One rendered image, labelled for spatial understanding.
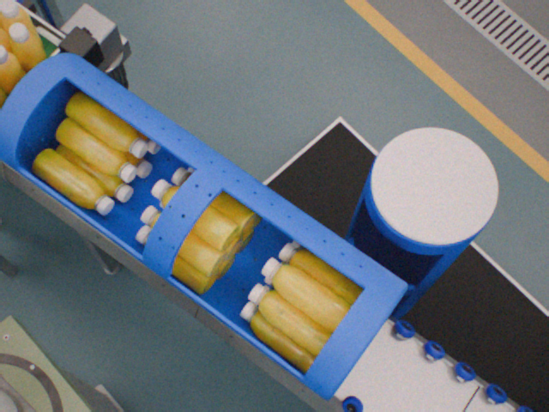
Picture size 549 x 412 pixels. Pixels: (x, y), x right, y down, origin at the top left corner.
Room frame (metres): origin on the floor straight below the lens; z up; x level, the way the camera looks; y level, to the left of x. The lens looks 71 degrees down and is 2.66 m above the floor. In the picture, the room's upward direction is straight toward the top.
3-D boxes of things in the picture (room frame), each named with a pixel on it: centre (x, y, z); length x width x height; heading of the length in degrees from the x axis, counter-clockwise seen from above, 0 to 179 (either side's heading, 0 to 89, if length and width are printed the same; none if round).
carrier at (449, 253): (0.63, -0.40, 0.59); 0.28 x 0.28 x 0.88
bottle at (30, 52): (0.98, 0.54, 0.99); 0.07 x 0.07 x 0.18
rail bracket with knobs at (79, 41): (1.01, 0.43, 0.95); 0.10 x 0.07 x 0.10; 143
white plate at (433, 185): (0.63, -0.40, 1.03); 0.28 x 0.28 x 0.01
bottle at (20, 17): (1.05, 0.57, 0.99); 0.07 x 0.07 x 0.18
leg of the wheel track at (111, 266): (0.72, 0.50, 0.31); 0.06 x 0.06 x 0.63; 53
